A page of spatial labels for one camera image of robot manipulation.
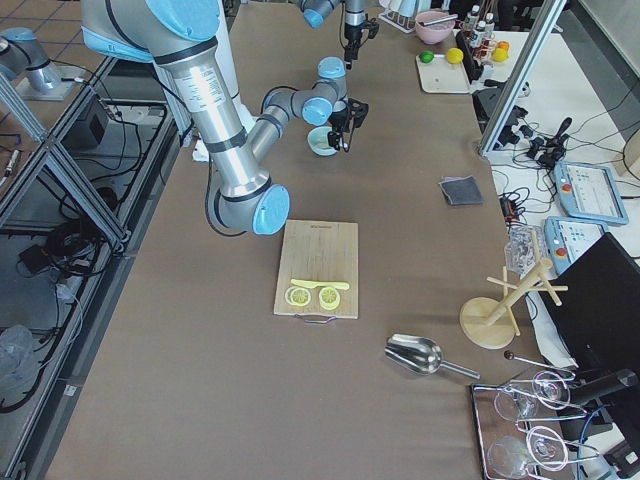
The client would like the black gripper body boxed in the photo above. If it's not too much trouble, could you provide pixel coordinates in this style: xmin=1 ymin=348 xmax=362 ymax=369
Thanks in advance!
xmin=343 ymin=14 xmax=379 ymax=49
xmin=329 ymin=98 xmax=369 ymax=134

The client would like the light green bowl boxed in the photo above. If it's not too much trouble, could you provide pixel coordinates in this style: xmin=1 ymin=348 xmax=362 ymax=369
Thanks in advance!
xmin=307 ymin=126 xmax=337 ymax=157

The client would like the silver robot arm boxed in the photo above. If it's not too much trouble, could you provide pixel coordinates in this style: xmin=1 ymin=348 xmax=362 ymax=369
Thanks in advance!
xmin=294 ymin=0 xmax=379 ymax=69
xmin=81 ymin=1 xmax=368 ymax=237

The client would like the pink ribbed bowl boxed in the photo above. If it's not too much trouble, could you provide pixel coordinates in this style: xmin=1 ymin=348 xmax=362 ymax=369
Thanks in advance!
xmin=415 ymin=10 xmax=455 ymax=45

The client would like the green lime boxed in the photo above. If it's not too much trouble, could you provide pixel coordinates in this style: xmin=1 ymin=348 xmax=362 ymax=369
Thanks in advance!
xmin=420 ymin=50 xmax=434 ymax=64

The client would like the beige serving tray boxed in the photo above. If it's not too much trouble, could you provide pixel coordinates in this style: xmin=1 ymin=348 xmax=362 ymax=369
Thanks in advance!
xmin=415 ymin=54 xmax=471 ymax=94

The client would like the yellow lemon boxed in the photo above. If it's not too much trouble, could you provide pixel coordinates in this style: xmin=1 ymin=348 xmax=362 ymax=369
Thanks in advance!
xmin=445 ymin=48 xmax=464 ymax=65
xmin=492 ymin=47 xmax=509 ymax=63

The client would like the bamboo cutting board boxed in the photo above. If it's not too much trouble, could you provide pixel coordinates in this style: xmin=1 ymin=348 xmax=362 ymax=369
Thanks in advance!
xmin=273 ymin=220 xmax=359 ymax=319

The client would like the grey folded cloth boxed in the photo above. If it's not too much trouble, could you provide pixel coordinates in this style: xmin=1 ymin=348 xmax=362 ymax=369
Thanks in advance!
xmin=439 ymin=176 xmax=484 ymax=206

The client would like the yellow plastic knife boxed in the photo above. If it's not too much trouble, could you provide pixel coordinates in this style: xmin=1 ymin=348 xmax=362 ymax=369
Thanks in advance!
xmin=290 ymin=279 xmax=350 ymax=290

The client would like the upper lemon slice stack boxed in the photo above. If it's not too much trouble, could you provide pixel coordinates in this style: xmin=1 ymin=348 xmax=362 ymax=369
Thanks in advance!
xmin=284 ymin=286 xmax=312 ymax=307

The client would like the clear plastic bag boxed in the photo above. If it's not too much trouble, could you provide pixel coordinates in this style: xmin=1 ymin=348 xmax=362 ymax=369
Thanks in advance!
xmin=504 ymin=225 xmax=543 ymax=275

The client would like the steel scoop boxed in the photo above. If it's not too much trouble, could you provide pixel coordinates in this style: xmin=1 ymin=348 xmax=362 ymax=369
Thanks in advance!
xmin=385 ymin=333 xmax=481 ymax=380

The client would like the wooden mug tree stand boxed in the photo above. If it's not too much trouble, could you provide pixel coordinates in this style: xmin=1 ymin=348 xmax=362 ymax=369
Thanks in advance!
xmin=459 ymin=229 xmax=569 ymax=350

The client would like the lower teach pendant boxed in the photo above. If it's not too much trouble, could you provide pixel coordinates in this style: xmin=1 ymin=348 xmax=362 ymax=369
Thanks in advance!
xmin=544 ymin=216 xmax=609 ymax=275

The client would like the teach pendant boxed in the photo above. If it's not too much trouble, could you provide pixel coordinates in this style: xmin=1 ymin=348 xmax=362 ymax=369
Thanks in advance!
xmin=544 ymin=216 xmax=609 ymax=275
xmin=553 ymin=161 xmax=629 ymax=225

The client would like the upper teach pendant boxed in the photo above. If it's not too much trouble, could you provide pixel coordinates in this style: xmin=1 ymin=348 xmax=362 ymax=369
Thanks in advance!
xmin=553 ymin=161 xmax=629 ymax=225

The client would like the black monitor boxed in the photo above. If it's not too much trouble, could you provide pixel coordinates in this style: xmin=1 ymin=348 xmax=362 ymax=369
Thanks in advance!
xmin=543 ymin=233 xmax=639 ymax=372

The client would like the white pedestal column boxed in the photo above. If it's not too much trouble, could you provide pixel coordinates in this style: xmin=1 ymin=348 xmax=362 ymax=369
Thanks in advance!
xmin=189 ymin=0 xmax=261 ymax=164

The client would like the aluminium frame post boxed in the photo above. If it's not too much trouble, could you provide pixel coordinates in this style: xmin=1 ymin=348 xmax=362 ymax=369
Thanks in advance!
xmin=478 ymin=0 xmax=566 ymax=157

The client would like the wire glass rack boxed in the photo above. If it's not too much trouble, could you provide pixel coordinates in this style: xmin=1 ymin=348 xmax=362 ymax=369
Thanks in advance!
xmin=470 ymin=370 xmax=599 ymax=479

